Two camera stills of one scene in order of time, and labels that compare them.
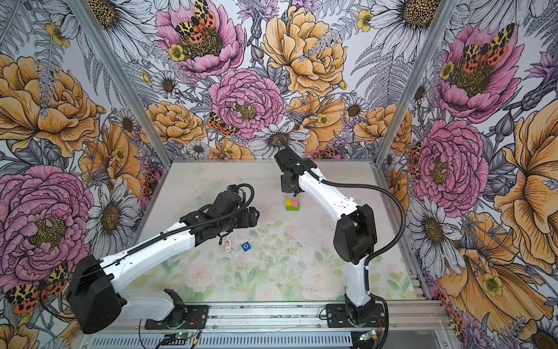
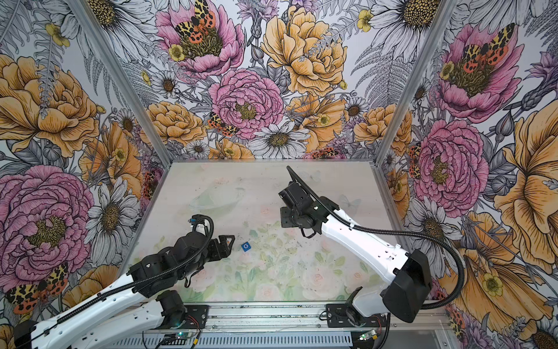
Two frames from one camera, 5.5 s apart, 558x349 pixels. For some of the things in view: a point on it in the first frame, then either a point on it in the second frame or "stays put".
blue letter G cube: [245, 246] stays put
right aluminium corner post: [445, 9] stays put
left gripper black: [248, 217] → [217, 255]
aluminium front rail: [401, 317] stays put
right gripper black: [285, 187] → [285, 220]
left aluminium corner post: [127, 84] stays put
